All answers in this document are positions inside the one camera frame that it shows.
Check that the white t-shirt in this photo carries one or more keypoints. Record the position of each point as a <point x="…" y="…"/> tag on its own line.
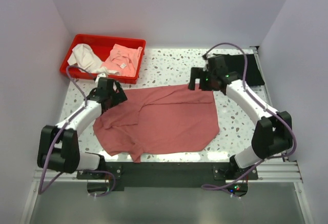
<point x="83" y="56"/>

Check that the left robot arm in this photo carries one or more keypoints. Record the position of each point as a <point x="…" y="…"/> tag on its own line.
<point x="59" y="147"/>

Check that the aluminium frame rail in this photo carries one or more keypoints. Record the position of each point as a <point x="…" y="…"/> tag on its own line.
<point x="208" y="54"/>

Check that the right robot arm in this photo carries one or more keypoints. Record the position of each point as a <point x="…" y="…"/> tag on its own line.
<point x="273" y="132"/>

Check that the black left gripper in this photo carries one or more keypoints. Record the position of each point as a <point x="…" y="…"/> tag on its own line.
<point x="120" y="97"/>

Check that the dusty red t-shirt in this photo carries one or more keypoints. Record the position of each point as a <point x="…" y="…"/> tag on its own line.
<point x="159" y="120"/>

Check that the black folded t-shirt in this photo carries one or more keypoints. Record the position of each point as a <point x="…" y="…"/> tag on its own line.
<point x="252" y="70"/>

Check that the light pink t-shirt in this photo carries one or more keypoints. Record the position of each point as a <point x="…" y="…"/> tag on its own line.
<point x="123" y="60"/>

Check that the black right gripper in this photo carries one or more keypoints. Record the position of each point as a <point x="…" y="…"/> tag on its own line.
<point x="198" y="73"/>

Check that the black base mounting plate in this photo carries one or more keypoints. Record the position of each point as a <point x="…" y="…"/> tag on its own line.
<point x="213" y="176"/>

